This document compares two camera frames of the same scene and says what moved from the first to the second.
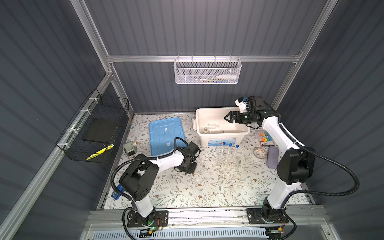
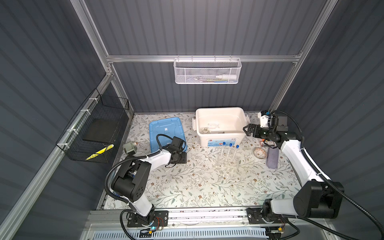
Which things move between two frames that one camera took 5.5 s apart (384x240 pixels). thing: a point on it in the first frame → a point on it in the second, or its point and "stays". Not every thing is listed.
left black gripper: [192, 170] → [184, 159]
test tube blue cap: [224, 144] stays
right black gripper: [237, 117] → [256, 128]
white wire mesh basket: [207, 70] stays
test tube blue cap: [230, 146] stays
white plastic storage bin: [213, 129] stays
